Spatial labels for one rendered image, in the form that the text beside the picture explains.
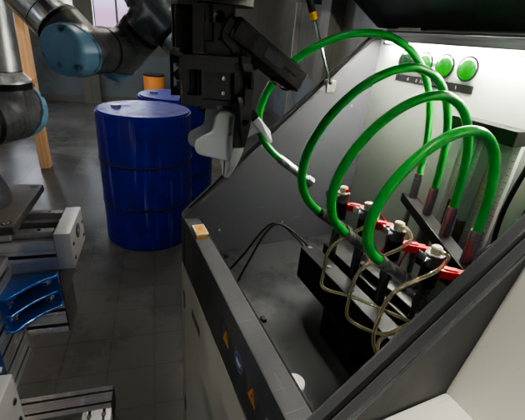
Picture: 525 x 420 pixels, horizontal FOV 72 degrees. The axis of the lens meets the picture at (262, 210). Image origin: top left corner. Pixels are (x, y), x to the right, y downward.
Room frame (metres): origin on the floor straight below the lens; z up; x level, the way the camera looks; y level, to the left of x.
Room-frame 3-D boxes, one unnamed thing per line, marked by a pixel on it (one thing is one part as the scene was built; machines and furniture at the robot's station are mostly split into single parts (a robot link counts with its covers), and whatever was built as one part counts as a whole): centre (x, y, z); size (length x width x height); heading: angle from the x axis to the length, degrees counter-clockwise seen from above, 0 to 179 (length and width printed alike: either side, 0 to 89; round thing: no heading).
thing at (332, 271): (0.58, -0.21, 0.91); 0.34 x 0.10 x 0.15; 26
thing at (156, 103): (2.74, 0.82, 0.47); 1.27 x 0.78 x 0.93; 10
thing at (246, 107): (0.44, 0.04, 1.32); 0.05 x 0.02 x 0.09; 26
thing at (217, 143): (0.43, 0.06, 1.28); 0.06 x 0.03 x 0.09; 116
